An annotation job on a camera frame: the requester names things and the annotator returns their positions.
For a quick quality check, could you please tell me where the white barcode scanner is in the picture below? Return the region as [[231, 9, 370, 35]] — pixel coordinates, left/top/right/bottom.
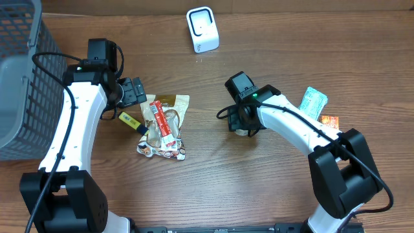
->
[[186, 6, 219, 54]]

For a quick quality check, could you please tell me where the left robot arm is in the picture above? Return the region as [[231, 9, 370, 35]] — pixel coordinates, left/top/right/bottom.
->
[[19, 38, 147, 232]]

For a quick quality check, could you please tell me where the grey plastic mesh basket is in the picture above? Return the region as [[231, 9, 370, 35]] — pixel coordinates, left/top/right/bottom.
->
[[1, 0, 67, 161]]

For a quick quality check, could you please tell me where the orange tissue pack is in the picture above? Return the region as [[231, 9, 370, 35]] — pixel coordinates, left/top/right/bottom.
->
[[320, 115, 339, 129]]

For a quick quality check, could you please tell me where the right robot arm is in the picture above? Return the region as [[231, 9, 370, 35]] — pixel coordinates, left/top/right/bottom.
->
[[224, 71, 384, 232]]

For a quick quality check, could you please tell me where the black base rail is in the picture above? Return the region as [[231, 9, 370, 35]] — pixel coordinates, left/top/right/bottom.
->
[[133, 223, 302, 233]]

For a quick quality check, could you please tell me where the yellow highlighter marker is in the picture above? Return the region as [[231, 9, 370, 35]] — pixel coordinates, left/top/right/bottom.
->
[[118, 111, 149, 135]]

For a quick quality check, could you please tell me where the red chocolate bar wrapper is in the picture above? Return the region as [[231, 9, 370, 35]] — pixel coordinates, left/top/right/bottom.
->
[[149, 100, 177, 151]]

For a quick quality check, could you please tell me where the teal wet wipes pack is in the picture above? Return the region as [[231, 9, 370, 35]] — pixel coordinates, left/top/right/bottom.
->
[[299, 87, 329, 120]]

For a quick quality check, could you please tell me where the brown snack bag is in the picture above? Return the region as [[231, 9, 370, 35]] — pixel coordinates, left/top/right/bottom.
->
[[136, 94, 190, 161]]

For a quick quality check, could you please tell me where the green lid jar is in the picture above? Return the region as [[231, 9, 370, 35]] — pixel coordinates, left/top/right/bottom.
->
[[235, 129, 249, 136]]

